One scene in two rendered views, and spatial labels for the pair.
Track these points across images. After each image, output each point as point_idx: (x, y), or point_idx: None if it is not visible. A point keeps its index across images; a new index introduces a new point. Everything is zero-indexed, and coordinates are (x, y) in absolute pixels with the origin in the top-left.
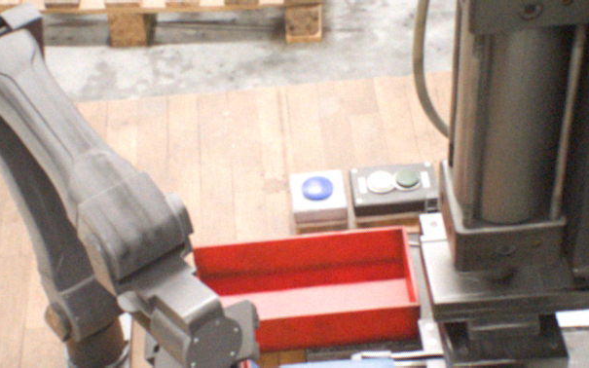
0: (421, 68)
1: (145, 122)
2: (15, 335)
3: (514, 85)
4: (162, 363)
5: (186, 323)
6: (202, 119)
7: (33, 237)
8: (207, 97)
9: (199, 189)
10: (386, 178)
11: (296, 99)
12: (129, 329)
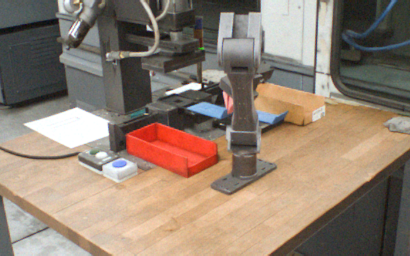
0: None
1: (115, 234)
2: (263, 195)
3: None
4: (260, 71)
5: None
6: (96, 221)
7: (253, 109)
8: (78, 227)
9: (142, 200)
10: (100, 153)
11: (56, 206)
12: (228, 173)
